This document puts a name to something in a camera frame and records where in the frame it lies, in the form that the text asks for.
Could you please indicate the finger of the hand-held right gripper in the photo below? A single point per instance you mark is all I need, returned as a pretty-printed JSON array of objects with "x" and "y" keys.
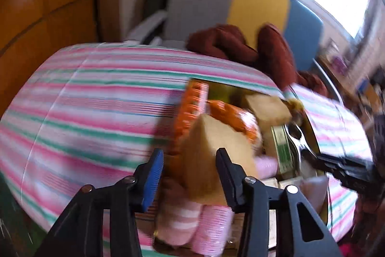
[{"x": 346, "y": 169}]

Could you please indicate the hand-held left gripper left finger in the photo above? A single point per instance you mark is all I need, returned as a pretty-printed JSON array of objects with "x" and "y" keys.
[{"x": 153, "y": 178}]

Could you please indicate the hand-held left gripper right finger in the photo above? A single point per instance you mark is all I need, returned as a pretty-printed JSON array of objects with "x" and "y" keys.
[{"x": 225, "y": 172}]

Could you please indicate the yellow sponge block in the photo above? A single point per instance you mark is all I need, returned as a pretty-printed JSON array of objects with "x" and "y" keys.
[
  {"x": 264, "y": 112},
  {"x": 207, "y": 151}
]

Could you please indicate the gold and maroon storage box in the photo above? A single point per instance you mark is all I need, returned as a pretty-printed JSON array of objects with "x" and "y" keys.
[{"x": 222, "y": 91}]

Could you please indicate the pale pink pouch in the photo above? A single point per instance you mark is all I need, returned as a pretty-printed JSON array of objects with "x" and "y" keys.
[{"x": 314, "y": 190}]

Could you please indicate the pink hair roller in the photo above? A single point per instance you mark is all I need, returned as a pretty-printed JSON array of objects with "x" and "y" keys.
[
  {"x": 266, "y": 168},
  {"x": 212, "y": 230}
]

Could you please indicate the pink striped sock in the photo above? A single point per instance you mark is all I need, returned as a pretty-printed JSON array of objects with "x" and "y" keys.
[{"x": 177, "y": 221}]

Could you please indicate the dark red patterned cloth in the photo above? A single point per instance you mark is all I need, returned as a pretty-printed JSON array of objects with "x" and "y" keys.
[{"x": 370, "y": 214}]

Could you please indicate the orange white snack packet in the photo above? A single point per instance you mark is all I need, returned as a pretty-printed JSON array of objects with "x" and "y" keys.
[{"x": 234, "y": 118}]

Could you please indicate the small green box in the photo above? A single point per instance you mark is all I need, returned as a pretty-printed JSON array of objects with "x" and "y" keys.
[{"x": 282, "y": 151}]

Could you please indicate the yellow knit cloth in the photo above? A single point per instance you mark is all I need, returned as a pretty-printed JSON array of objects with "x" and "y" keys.
[{"x": 293, "y": 105}]

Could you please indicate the blue bag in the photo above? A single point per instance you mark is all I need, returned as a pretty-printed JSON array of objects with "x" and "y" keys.
[{"x": 362, "y": 86}]

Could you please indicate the striped tablecloth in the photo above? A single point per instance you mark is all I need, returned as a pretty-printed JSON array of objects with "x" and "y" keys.
[{"x": 90, "y": 100}]

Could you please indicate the maroon jacket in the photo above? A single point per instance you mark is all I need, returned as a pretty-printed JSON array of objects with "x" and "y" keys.
[{"x": 228, "y": 43}]

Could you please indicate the grey yellow blue chair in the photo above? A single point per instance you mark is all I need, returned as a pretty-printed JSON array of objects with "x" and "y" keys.
[{"x": 198, "y": 4}]

